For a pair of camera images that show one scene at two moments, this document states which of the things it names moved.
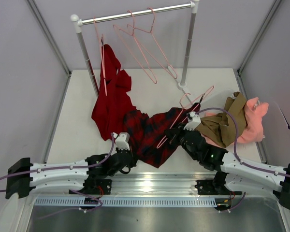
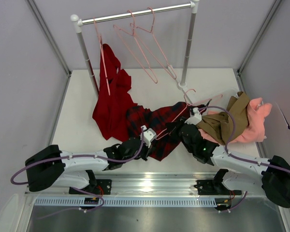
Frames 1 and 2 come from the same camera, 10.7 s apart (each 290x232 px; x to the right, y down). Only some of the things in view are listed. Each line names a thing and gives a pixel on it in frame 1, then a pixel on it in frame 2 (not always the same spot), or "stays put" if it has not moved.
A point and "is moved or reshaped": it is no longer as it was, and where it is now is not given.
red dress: x=113 y=101 stays put
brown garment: x=222 y=127 stays put
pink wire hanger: x=208 y=92 -> x=205 y=100
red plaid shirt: x=148 y=140 is moved or reshaped
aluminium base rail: x=149 y=185 stays put
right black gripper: x=178 y=133 stays put
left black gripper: x=129 y=157 -> x=143 y=148
